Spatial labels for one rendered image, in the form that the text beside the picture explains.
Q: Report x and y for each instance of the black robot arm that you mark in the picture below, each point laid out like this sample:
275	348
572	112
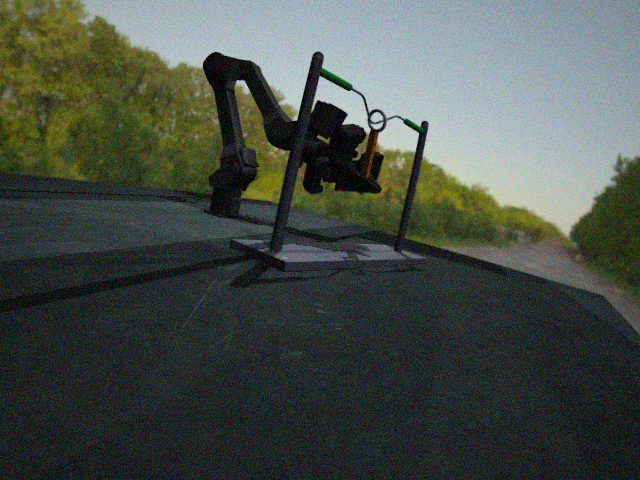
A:
238	166

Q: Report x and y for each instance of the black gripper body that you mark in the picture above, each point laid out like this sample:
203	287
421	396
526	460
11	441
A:
320	166

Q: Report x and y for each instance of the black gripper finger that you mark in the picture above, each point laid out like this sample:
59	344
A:
371	178
349	179

